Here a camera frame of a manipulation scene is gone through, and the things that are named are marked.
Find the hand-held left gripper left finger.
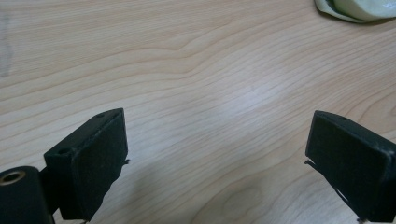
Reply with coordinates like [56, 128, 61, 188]
[43, 107, 130, 222]

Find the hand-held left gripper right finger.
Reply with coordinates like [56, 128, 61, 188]
[304, 109, 396, 223]

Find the pale green cloth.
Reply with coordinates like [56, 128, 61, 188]
[314, 0, 396, 24]

